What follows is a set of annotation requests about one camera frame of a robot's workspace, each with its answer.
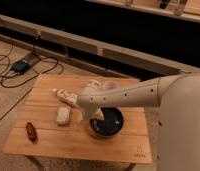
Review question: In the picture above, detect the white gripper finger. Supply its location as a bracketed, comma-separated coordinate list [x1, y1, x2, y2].
[53, 89, 68, 98]

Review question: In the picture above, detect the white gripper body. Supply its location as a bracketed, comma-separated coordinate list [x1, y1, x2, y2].
[64, 79, 105, 122]

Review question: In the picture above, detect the red pepper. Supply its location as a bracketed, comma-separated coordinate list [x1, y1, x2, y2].
[26, 122, 37, 141]

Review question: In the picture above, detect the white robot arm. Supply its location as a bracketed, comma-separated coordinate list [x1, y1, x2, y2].
[54, 73, 200, 171]

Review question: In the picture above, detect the dark ceramic bowl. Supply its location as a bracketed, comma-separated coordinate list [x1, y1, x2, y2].
[89, 107, 124, 137]

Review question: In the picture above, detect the white sponge block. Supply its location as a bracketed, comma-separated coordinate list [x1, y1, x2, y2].
[56, 107, 70, 125]

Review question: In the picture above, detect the wooden folding table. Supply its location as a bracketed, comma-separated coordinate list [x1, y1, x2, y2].
[3, 75, 152, 164]

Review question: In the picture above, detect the long wooden beam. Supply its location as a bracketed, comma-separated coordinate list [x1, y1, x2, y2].
[0, 15, 200, 75]

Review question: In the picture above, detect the black floor cable left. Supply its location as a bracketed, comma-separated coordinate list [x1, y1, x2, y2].
[0, 43, 65, 89]

